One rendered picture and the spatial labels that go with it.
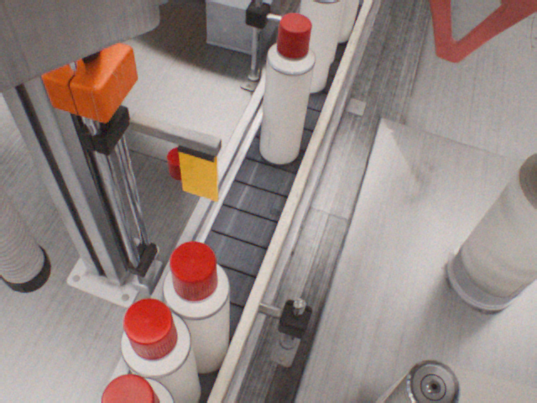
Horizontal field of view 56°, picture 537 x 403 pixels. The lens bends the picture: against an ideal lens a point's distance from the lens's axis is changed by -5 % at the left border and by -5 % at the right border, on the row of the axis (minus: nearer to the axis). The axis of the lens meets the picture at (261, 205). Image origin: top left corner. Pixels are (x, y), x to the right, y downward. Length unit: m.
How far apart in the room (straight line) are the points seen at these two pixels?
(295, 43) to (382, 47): 0.43
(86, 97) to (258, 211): 0.35
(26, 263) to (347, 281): 0.36
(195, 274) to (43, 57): 0.21
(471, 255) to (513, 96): 0.43
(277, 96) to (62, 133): 0.25
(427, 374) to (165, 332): 0.18
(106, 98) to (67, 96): 0.03
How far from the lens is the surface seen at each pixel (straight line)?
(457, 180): 0.72
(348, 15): 0.82
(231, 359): 0.52
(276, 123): 0.61
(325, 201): 0.71
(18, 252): 0.35
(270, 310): 0.54
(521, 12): 0.31
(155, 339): 0.35
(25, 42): 0.18
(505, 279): 0.58
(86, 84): 0.32
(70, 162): 0.44
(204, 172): 0.39
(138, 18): 0.20
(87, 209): 0.50
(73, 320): 0.65
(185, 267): 0.37
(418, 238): 0.65
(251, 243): 0.61
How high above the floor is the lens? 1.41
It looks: 57 degrees down
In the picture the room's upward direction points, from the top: 6 degrees clockwise
